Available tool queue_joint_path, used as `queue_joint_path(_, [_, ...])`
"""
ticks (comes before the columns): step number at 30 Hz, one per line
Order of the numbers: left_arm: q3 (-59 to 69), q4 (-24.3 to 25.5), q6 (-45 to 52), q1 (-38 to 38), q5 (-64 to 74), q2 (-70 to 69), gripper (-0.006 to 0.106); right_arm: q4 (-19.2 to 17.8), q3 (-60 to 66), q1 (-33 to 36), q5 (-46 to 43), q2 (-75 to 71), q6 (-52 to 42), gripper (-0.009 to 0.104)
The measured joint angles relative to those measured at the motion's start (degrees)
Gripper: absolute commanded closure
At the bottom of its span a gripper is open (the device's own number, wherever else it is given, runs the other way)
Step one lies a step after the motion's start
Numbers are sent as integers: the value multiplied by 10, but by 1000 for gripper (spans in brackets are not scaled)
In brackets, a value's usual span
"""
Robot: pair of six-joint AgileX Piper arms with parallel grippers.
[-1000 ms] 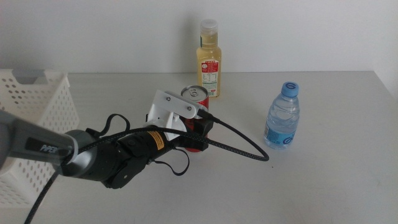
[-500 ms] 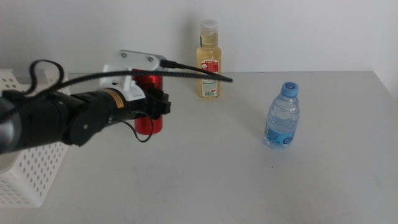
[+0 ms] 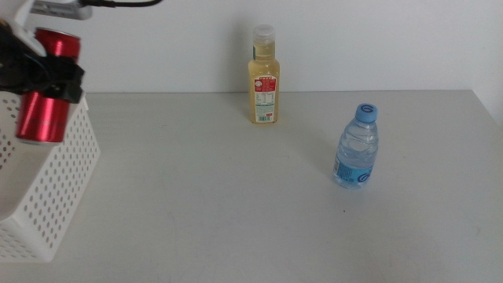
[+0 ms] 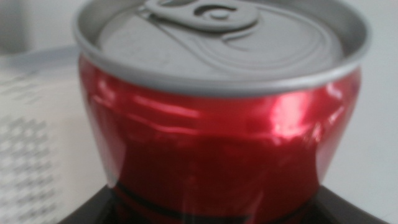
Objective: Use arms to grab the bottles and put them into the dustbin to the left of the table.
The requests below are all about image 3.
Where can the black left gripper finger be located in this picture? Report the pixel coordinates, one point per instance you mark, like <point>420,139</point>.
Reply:
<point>74,82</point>

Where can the red soda can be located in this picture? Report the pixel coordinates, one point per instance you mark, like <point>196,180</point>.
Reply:
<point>43,118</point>

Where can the yellow juice bottle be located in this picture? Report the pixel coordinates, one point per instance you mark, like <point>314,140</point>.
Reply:
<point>264,70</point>

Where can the clear water bottle blue cap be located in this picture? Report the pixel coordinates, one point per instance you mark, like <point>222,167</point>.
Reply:
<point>355,157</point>

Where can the white perforated plastic basket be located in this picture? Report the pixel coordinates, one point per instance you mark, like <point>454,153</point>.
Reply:
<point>59,184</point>

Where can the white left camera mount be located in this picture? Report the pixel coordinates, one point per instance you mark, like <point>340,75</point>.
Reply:
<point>27,31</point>

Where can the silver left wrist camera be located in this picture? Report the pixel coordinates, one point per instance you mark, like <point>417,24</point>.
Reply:
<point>63,9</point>

